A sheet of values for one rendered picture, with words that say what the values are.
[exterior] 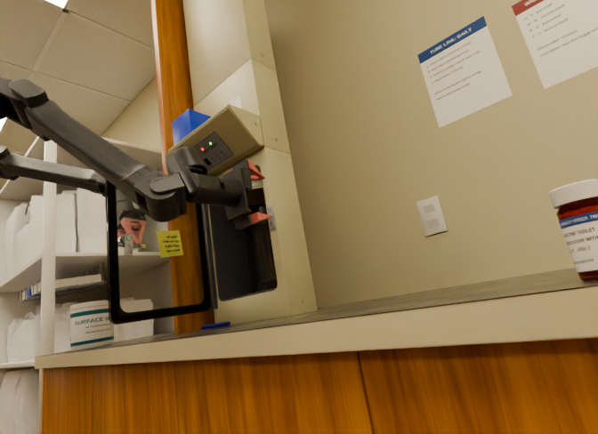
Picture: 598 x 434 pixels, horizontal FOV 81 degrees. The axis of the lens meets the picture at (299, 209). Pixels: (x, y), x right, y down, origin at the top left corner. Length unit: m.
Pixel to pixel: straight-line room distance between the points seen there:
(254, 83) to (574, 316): 0.97
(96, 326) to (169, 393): 0.61
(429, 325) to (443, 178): 0.82
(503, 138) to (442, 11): 0.48
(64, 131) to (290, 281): 0.60
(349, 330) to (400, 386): 0.08
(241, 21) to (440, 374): 1.13
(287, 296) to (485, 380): 0.59
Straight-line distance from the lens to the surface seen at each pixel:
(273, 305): 0.96
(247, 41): 1.23
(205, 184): 0.69
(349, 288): 1.32
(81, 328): 1.42
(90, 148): 0.79
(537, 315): 0.38
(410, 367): 0.46
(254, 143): 1.02
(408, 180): 1.23
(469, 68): 1.26
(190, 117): 1.17
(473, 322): 0.39
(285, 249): 0.95
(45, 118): 0.88
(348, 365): 0.51
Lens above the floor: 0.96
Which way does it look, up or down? 15 degrees up
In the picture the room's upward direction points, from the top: 10 degrees counter-clockwise
